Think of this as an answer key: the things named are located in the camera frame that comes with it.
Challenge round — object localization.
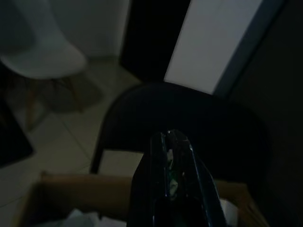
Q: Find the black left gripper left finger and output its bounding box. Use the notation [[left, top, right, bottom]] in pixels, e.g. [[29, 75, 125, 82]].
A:
[[127, 131, 171, 227]]

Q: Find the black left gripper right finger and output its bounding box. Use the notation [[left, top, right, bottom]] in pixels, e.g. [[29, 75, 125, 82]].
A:
[[169, 130, 227, 227]]

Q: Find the green white wrapper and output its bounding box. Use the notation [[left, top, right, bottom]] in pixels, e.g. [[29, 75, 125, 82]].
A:
[[165, 148, 182, 201]]

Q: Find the brown cardboard box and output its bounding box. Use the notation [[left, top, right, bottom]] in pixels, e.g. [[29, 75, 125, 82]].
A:
[[18, 172, 272, 227]]

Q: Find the black folding chair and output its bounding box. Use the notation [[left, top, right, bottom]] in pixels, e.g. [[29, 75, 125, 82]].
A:
[[90, 81, 272, 187]]

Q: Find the white chair with wooden legs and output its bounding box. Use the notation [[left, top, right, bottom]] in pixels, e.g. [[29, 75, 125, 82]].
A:
[[0, 0, 102, 130]]

